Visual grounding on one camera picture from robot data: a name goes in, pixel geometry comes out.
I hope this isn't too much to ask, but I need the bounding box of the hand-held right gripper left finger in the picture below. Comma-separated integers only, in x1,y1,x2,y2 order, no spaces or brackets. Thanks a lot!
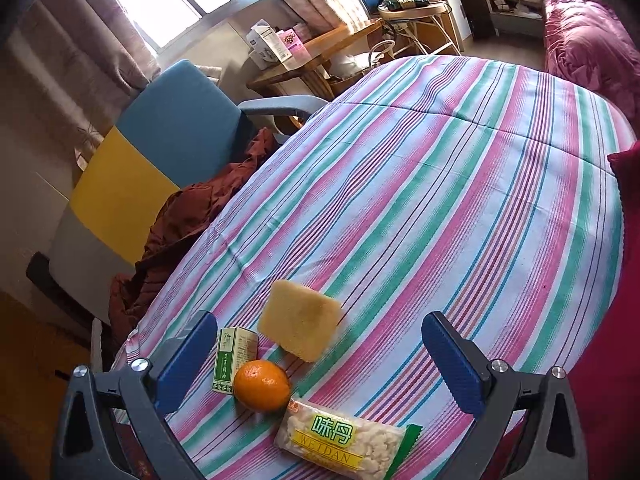
50,310,219,480

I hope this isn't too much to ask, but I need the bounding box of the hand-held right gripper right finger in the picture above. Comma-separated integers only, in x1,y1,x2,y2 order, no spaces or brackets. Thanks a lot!
421,311,587,480

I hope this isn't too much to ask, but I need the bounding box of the green and white small box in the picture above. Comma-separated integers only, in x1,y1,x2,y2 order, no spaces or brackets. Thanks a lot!
211,326,259,395

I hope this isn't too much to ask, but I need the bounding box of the orange fruit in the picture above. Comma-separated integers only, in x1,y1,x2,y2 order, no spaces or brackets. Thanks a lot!
233,360,292,413

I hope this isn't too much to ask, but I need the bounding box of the yellow sponge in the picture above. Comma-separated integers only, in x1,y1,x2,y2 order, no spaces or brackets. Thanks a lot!
256,280,343,363

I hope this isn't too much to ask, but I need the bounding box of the white snack packet green label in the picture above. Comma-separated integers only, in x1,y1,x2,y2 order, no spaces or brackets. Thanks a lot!
274,396,423,480

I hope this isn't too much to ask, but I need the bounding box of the brown-red quilted jacket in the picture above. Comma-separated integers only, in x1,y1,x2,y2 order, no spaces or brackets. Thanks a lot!
109,127,281,336

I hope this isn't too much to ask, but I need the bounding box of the striped tablecloth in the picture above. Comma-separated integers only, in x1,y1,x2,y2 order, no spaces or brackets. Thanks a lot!
112,55,638,480

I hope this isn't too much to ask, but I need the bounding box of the grey yellow blue chair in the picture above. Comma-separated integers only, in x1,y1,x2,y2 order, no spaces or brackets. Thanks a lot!
47,59,328,281

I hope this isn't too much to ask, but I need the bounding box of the white plastic bag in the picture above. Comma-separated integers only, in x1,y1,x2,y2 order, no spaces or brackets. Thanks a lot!
327,52,373,81

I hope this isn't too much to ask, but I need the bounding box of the white box blue print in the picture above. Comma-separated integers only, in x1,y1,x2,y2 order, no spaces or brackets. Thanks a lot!
245,20,282,68

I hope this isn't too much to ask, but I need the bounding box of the pink box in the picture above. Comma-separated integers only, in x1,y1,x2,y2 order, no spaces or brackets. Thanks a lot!
277,27,307,61

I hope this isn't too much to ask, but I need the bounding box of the wooden side table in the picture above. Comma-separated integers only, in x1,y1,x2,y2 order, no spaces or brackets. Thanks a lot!
246,19,383,101

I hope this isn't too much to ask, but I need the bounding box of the pink quilt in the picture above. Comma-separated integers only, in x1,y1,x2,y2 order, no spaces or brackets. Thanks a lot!
542,0,640,126

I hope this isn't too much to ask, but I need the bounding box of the white cabinet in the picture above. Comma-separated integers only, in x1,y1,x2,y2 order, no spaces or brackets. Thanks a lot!
435,0,473,43

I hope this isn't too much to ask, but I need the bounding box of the beige round stand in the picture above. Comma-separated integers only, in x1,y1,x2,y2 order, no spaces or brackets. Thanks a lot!
377,0,461,56

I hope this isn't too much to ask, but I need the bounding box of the white low shelf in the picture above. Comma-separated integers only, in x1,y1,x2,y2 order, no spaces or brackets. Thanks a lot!
482,0,546,23

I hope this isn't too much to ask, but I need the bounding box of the window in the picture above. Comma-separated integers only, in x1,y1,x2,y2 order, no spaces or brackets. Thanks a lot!
97,0,273,53

